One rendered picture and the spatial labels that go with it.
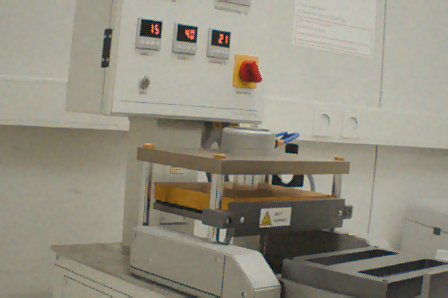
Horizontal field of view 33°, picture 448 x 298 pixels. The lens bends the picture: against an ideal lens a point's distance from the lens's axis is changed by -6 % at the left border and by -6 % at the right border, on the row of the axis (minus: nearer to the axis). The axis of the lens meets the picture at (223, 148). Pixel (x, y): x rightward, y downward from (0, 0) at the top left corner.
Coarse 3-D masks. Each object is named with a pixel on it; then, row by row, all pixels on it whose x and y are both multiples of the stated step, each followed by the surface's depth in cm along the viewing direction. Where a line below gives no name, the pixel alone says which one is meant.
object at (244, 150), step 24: (144, 144) 112; (240, 144) 112; (264, 144) 113; (192, 168) 104; (216, 168) 101; (240, 168) 103; (264, 168) 106; (288, 168) 109; (312, 168) 113; (336, 168) 117
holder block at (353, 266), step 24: (288, 264) 96; (312, 264) 94; (336, 264) 95; (360, 264) 96; (384, 264) 96; (408, 264) 99; (432, 264) 101; (336, 288) 90; (360, 288) 88; (384, 288) 85; (408, 288) 88
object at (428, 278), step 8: (432, 272) 85; (440, 272) 85; (280, 280) 96; (288, 280) 96; (424, 280) 84; (432, 280) 84; (440, 280) 85; (288, 288) 95; (296, 288) 94; (304, 288) 93; (312, 288) 92; (320, 288) 92; (424, 288) 84; (432, 288) 84; (440, 288) 86; (280, 296) 96; (288, 296) 95; (296, 296) 94; (304, 296) 93; (312, 296) 92; (320, 296) 91; (328, 296) 90; (336, 296) 89; (344, 296) 88; (352, 296) 88; (416, 296) 89; (424, 296) 84; (432, 296) 84; (440, 296) 86
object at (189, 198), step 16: (240, 176) 115; (256, 176) 115; (160, 192) 114; (176, 192) 112; (192, 192) 109; (208, 192) 108; (224, 192) 110; (240, 192) 111; (256, 192) 113; (272, 192) 114; (288, 192) 116; (304, 192) 118; (160, 208) 114; (176, 208) 112; (192, 208) 110; (224, 208) 105
